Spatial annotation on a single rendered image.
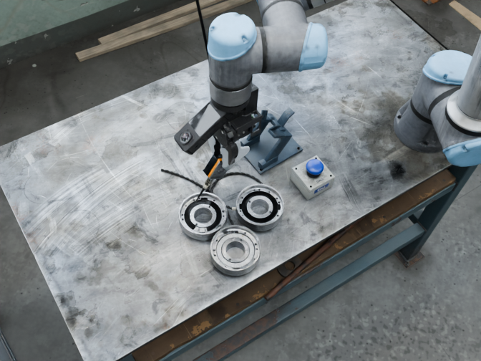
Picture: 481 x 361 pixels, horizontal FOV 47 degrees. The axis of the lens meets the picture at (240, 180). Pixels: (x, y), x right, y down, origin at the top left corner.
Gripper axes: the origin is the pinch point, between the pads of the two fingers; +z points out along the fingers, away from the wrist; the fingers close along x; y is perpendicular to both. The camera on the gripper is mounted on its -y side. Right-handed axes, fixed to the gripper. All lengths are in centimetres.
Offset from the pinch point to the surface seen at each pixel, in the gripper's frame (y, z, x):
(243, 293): -2.7, 38.3, -14.5
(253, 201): 4.4, 10.7, -6.8
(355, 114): 42.1, 13.4, 0.9
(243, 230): -1.9, 10.3, -11.5
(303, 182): 15.8, 9.0, -9.7
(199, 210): -6.6, 11.5, -1.6
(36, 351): -57, 93, 25
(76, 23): 22, 85, 152
